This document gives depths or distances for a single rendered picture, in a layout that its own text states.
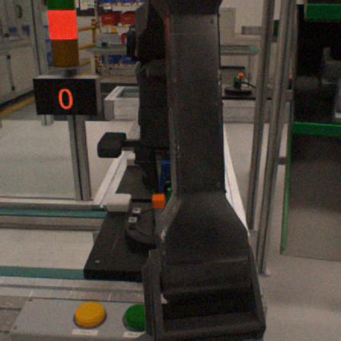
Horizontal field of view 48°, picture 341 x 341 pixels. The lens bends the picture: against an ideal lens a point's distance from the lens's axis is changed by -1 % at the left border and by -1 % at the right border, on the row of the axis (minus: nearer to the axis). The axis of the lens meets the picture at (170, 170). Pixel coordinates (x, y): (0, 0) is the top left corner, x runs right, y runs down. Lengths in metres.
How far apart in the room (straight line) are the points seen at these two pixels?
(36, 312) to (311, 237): 0.44
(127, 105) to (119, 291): 1.34
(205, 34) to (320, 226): 0.46
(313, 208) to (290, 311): 0.20
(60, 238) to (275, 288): 0.45
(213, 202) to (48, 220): 0.63
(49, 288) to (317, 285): 0.51
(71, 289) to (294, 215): 0.39
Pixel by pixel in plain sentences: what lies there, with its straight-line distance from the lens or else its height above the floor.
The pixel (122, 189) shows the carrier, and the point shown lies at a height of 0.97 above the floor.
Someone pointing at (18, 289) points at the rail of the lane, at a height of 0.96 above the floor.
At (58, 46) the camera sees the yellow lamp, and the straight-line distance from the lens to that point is 0.77.
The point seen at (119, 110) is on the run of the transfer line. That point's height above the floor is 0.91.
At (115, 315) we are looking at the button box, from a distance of 0.59.
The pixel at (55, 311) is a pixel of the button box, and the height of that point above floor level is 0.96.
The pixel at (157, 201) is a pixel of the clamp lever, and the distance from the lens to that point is 0.63.
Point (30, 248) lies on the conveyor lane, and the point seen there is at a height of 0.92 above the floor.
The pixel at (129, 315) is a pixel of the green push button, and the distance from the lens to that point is 0.57.
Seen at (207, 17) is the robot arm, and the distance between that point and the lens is 0.32.
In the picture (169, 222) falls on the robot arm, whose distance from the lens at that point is 0.30.
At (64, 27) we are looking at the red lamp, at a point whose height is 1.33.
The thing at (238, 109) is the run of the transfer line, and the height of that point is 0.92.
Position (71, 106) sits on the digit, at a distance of 0.78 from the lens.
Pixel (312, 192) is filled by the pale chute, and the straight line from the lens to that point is 0.71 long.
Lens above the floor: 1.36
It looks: 23 degrees down
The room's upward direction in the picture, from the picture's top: straight up
